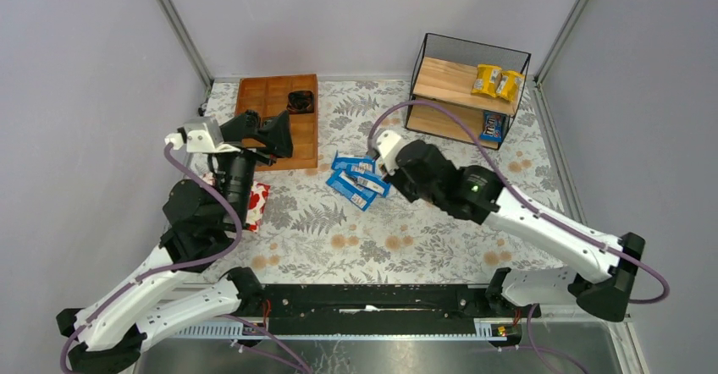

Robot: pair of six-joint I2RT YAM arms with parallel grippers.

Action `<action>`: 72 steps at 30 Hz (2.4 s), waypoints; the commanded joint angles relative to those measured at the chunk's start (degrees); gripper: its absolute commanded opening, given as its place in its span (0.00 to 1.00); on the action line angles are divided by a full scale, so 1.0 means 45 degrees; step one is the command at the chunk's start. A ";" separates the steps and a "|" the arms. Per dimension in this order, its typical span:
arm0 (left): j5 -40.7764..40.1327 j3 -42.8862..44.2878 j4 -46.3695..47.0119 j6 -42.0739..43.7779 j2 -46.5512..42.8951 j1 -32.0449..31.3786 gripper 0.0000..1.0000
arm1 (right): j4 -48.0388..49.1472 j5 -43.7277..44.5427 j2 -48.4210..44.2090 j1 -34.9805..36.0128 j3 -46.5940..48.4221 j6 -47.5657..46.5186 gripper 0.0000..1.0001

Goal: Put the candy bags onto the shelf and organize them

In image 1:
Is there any blue candy bag long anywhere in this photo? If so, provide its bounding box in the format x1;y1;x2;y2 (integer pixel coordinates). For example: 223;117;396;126
326;169;377;212

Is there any blue m&m candy bag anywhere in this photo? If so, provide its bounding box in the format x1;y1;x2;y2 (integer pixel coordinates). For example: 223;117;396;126
479;111;506;143

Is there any yellow m&m bag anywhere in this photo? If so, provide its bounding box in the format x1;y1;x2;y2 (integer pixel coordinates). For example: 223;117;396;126
471;64;502;97

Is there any yellow candy bag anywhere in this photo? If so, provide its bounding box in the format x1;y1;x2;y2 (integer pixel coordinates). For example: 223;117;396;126
495;70;525;102

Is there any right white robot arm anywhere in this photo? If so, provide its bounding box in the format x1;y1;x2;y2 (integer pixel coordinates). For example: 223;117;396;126
376;131;645;322

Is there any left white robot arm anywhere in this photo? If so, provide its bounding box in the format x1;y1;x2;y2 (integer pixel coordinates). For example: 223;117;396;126
56;110;294;373

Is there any blue candy bag top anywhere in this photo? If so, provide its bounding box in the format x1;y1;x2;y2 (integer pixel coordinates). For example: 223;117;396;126
331;152;376;173

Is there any red white patterned cloth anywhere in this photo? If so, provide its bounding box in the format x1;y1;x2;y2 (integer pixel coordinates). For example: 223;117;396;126
201;172;271;233

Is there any orange wooden compartment tray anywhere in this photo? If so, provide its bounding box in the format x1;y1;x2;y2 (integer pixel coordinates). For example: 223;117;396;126
235;74;318;172

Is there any black glossy item in tray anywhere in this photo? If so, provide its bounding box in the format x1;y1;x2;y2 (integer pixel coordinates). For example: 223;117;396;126
286;90;315;114

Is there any floral table mat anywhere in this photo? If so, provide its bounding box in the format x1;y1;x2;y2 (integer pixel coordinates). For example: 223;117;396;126
167;80;586;286

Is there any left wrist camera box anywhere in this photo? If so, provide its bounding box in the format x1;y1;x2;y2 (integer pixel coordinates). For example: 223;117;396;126
178;117;224;154

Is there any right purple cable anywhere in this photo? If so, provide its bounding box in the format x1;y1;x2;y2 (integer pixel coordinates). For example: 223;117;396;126
367;100;671;374

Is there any wire and wood shelf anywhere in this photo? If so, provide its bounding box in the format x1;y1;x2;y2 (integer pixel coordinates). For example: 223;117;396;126
405;32;532;151

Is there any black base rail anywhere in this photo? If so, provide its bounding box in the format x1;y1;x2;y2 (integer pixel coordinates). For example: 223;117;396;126
213;266;543;338

